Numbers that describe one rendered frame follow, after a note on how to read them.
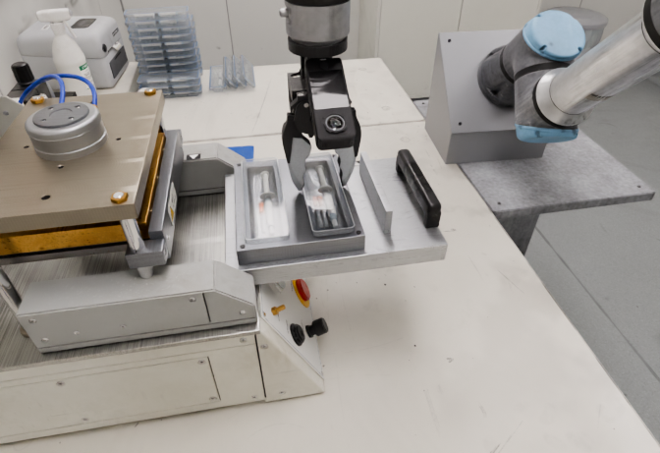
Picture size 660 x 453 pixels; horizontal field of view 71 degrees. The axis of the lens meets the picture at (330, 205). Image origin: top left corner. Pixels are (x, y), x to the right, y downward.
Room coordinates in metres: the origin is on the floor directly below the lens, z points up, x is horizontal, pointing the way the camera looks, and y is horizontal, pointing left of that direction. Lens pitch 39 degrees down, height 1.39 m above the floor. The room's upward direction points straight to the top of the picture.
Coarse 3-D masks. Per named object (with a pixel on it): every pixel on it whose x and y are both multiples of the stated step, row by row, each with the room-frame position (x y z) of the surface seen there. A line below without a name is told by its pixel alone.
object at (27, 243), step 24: (144, 192) 0.45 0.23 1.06; (144, 216) 0.40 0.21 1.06; (0, 240) 0.36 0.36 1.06; (24, 240) 0.37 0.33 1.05; (48, 240) 0.37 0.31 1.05; (72, 240) 0.38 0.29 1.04; (96, 240) 0.38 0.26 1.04; (120, 240) 0.38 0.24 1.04; (144, 240) 0.39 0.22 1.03; (0, 264) 0.36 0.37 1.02
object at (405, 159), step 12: (408, 156) 0.60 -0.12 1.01; (396, 168) 0.62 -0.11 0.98; (408, 168) 0.57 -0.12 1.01; (408, 180) 0.56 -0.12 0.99; (420, 180) 0.54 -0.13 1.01; (420, 192) 0.51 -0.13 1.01; (432, 192) 0.51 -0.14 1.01; (420, 204) 0.51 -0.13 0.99; (432, 204) 0.48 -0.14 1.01; (432, 216) 0.48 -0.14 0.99
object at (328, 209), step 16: (320, 160) 0.60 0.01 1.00; (304, 176) 0.56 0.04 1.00; (320, 176) 0.56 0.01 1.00; (336, 176) 0.56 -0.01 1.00; (304, 192) 0.52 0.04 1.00; (320, 192) 0.52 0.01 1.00; (336, 192) 0.52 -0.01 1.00; (320, 208) 0.48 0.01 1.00; (336, 208) 0.48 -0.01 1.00; (320, 224) 0.45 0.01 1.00; (336, 224) 0.45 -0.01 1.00; (352, 224) 0.45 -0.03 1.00
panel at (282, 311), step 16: (288, 288) 0.49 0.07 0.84; (272, 304) 0.41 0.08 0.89; (288, 304) 0.45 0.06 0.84; (304, 304) 0.50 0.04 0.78; (272, 320) 0.38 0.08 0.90; (288, 320) 0.41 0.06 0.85; (304, 320) 0.46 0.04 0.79; (288, 336) 0.38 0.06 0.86; (304, 336) 0.42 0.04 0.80; (304, 352) 0.39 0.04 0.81; (320, 368) 0.39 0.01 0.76
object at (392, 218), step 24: (360, 168) 0.61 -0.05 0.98; (384, 168) 0.63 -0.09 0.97; (360, 192) 0.56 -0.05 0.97; (384, 192) 0.51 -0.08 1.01; (408, 192) 0.56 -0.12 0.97; (360, 216) 0.50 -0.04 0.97; (384, 216) 0.47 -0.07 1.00; (408, 216) 0.50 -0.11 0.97; (384, 240) 0.46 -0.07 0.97; (408, 240) 0.46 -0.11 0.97; (432, 240) 0.46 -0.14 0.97; (264, 264) 0.41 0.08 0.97; (288, 264) 0.41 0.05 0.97; (312, 264) 0.41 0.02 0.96; (336, 264) 0.42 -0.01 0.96; (360, 264) 0.43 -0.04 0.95; (384, 264) 0.43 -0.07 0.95
